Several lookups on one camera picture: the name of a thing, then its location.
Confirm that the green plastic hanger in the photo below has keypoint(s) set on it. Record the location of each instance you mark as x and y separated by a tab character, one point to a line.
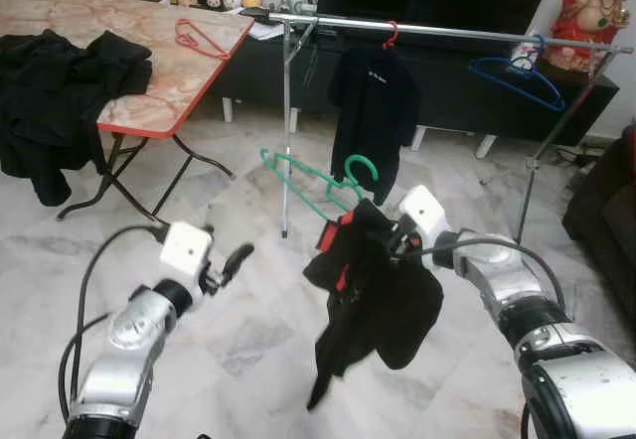
308	173

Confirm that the navy blue t-shirt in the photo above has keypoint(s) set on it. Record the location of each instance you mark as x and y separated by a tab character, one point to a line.
373	111

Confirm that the black TV console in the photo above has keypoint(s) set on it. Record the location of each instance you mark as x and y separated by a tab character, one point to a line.
467	113

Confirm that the silver metal clothes rack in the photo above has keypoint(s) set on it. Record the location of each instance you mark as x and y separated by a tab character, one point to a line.
447	30

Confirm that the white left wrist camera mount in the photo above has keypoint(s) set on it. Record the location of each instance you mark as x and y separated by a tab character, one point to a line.
186	248

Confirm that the red plastic hanger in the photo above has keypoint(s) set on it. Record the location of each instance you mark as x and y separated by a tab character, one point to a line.
184	40
394	40

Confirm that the black fleece jacket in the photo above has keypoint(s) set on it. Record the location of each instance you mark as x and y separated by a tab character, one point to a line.
60	101

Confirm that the red laughing Buddha statue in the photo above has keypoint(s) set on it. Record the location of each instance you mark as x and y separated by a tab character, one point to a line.
591	17

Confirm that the grey fabric sofa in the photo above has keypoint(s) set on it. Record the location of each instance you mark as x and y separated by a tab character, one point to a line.
606	230

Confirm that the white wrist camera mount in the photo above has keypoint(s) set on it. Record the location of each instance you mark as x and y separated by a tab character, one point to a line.
422	211
186	248

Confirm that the black garment with red trim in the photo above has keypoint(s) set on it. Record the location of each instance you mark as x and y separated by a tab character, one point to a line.
378	300

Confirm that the marble pattern folding table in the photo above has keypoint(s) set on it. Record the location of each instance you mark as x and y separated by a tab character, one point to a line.
179	91

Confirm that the white paper stack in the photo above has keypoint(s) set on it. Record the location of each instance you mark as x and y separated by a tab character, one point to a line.
268	30

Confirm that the pink tissue pack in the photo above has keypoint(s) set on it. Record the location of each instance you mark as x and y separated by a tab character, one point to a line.
525	57

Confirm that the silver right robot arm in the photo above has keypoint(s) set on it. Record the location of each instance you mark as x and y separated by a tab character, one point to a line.
556	360

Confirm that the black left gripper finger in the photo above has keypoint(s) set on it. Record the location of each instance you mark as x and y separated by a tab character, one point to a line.
238	260

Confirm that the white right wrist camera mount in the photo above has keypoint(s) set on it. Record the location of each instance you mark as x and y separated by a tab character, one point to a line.
422	211

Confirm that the blue plastic hanger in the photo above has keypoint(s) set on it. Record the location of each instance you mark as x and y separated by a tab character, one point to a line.
547	99

